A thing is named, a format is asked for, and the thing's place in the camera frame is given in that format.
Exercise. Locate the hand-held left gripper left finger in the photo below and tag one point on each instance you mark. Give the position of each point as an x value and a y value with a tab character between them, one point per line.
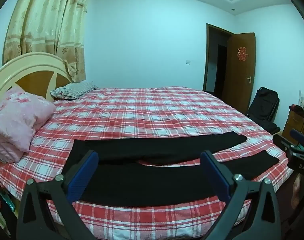
83	177

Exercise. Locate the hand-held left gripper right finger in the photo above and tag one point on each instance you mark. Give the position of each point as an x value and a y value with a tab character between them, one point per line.
216	177

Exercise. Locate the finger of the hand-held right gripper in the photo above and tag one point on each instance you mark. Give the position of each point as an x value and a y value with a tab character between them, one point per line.
281	142
298	136

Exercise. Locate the black pants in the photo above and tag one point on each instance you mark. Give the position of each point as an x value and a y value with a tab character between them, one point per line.
142	180

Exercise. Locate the brown wooden cabinet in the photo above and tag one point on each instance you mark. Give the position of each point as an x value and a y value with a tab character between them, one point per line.
295	123

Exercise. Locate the clutter on cabinet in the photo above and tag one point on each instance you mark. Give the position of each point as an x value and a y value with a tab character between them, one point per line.
303	105

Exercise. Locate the black folding chair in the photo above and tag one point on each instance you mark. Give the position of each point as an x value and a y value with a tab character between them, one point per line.
264	107

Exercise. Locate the green cloth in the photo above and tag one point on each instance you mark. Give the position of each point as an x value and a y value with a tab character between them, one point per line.
9	205

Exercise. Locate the brown wooden door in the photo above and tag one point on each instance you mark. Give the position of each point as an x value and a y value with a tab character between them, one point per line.
239	67

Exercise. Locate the striped pillow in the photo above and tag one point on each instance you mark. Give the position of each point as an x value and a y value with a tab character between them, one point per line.
72	91

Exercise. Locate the pink folded quilt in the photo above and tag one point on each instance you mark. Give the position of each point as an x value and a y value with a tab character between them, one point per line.
19	117

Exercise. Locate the red plaid bed sheet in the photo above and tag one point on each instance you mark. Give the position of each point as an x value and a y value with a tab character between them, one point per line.
142	110

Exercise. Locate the red paper door decoration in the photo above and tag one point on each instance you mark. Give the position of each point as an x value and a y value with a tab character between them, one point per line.
241	53

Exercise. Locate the cream wooden headboard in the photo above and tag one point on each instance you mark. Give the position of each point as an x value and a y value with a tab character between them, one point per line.
29	66

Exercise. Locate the beige floral curtain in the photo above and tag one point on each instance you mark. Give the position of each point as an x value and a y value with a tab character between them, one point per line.
47	22

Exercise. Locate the dark wooden door frame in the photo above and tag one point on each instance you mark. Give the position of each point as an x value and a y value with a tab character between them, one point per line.
208	55

